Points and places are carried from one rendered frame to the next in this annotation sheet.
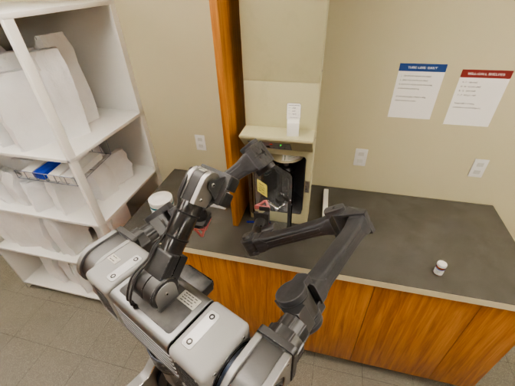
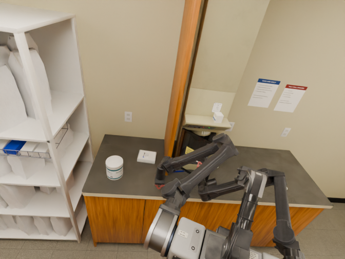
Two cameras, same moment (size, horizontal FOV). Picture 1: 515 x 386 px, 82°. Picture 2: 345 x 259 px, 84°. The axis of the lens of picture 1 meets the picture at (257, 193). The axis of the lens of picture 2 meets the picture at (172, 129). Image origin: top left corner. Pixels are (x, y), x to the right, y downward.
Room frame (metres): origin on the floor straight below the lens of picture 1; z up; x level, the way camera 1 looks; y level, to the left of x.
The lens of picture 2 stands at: (0.21, 0.58, 2.20)
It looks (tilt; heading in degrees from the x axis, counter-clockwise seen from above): 35 degrees down; 337
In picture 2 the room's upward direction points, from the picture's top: 10 degrees clockwise
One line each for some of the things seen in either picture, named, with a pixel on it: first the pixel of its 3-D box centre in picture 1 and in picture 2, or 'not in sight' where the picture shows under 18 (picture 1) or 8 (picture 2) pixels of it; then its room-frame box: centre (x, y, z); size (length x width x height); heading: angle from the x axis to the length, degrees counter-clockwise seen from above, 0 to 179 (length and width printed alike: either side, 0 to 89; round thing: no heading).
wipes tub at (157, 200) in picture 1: (162, 207); (114, 167); (1.31, 0.54, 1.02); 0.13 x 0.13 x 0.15
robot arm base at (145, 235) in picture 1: (141, 240); (170, 210); (0.62, 0.35, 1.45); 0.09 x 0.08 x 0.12; 52
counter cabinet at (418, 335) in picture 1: (304, 273); (196, 197); (1.26, -0.30, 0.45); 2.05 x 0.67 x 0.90; 75
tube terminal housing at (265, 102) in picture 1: (283, 150); (197, 126); (1.36, -0.14, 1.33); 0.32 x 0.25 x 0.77; 75
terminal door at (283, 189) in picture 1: (269, 196); (195, 156); (1.15, -0.06, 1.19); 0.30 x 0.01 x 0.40; 38
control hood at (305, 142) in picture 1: (277, 142); (206, 126); (1.19, -0.10, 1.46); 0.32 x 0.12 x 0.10; 75
